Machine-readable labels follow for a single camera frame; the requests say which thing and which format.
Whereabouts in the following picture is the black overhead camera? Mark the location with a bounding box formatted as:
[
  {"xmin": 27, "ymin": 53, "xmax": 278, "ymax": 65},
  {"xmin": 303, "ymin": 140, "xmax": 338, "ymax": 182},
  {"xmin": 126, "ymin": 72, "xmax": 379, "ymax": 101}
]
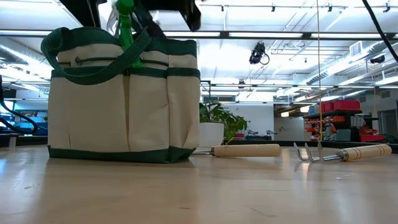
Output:
[{"xmin": 248, "ymin": 42, "xmax": 270, "ymax": 65}]

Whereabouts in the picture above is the wooden handled hand rake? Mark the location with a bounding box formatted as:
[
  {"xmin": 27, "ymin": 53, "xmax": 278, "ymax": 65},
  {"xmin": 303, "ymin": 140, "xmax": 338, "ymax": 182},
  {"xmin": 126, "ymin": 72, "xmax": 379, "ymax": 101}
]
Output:
[{"xmin": 294, "ymin": 141, "xmax": 392, "ymax": 163}]

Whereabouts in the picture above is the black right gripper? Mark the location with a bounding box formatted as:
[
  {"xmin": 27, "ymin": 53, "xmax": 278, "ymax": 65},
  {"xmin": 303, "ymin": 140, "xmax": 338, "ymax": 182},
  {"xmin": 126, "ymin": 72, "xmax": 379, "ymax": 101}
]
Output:
[{"xmin": 133, "ymin": 0, "xmax": 201, "ymax": 39}]

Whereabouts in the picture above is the green plastic spray bottle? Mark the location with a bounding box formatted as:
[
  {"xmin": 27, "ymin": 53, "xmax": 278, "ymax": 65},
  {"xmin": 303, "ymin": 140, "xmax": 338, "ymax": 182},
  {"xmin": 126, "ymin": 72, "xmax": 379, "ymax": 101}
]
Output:
[{"xmin": 107, "ymin": 0, "xmax": 144, "ymax": 69}]

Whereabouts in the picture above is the green plant in white pot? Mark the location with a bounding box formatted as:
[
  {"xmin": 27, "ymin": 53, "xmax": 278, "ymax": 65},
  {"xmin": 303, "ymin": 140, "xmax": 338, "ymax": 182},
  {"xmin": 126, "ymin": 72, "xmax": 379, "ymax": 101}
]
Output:
[{"xmin": 198, "ymin": 99, "xmax": 248, "ymax": 149}]

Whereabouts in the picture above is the black shelf with orange bins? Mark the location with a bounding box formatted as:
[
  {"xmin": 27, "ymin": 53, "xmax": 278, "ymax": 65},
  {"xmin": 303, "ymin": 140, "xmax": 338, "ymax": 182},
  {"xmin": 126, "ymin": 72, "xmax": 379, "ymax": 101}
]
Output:
[{"xmin": 303, "ymin": 99, "xmax": 386, "ymax": 143}]

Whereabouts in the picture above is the thin black hanging cable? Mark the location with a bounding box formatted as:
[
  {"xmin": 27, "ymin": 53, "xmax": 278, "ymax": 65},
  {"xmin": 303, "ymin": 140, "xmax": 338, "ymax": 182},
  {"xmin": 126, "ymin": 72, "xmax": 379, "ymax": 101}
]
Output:
[{"xmin": 362, "ymin": 0, "xmax": 398, "ymax": 63}]

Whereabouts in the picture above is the thick black cable loop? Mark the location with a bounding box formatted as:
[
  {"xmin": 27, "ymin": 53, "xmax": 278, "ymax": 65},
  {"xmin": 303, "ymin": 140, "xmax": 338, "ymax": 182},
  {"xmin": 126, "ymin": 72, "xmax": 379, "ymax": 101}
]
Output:
[{"xmin": 0, "ymin": 74, "xmax": 39, "ymax": 135}]

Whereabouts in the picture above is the red storage bin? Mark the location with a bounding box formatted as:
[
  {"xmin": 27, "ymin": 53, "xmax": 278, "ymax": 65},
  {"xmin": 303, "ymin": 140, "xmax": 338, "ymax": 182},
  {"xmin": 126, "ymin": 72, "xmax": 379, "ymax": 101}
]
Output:
[{"xmin": 321, "ymin": 99, "xmax": 361, "ymax": 113}]

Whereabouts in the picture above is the wooden handled garden trowel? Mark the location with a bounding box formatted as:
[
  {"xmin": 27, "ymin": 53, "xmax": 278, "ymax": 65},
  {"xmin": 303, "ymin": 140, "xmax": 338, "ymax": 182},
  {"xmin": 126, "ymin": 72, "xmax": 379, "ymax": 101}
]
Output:
[{"xmin": 192, "ymin": 143, "xmax": 282, "ymax": 158}]

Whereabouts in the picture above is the beige green canvas gardening bag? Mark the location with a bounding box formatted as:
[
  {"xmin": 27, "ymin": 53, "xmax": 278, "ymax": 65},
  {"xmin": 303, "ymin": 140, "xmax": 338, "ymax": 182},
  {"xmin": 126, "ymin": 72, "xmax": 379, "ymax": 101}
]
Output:
[{"xmin": 40, "ymin": 26, "xmax": 201, "ymax": 164}]

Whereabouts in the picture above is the silver ventilation duct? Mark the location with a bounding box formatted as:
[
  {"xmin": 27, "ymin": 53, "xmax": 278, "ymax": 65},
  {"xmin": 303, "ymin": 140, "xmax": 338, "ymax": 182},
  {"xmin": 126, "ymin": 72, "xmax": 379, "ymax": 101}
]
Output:
[{"xmin": 306, "ymin": 40, "xmax": 398, "ymax": 85}]

